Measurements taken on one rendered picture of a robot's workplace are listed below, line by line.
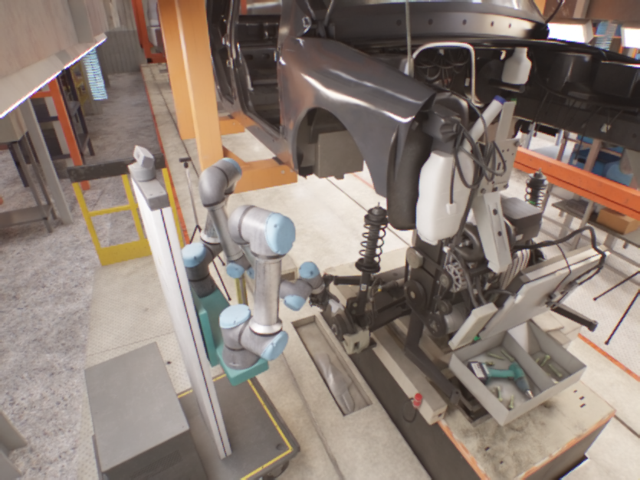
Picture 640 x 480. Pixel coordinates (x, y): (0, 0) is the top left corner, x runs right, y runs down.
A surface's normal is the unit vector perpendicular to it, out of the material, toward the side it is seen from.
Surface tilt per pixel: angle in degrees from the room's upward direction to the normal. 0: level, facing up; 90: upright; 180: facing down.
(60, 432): 0
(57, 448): 0
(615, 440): 0
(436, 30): 92
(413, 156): 88
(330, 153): 90
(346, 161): 90
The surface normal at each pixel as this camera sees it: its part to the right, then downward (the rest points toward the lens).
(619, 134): -0.85, 0.27
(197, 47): 0.42, 0.47
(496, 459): 0.00, -0.85
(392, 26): 0.22, 0.55
